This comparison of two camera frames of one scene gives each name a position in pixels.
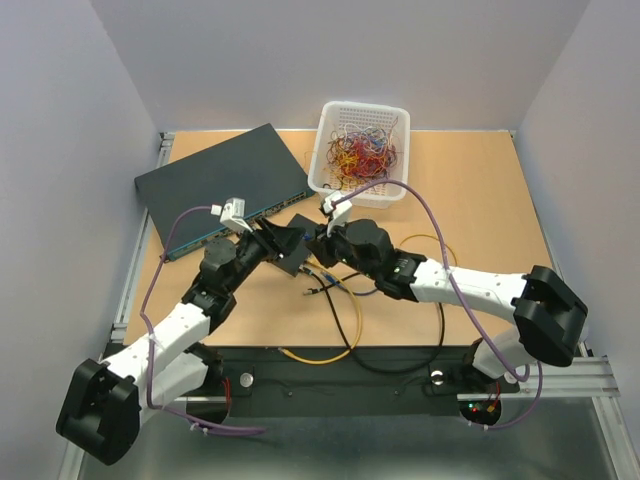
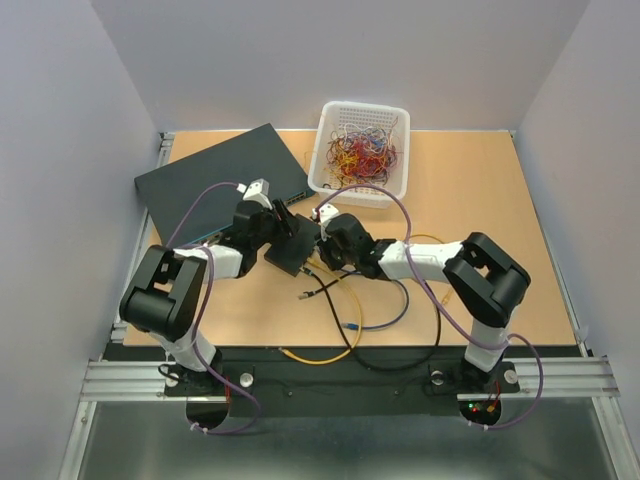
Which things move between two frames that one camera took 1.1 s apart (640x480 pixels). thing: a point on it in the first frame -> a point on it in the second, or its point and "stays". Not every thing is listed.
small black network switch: [292, 263] stays
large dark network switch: [259, 167] stays
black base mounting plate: [352, 380] stays
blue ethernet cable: [307, 236] -> [354, 326]
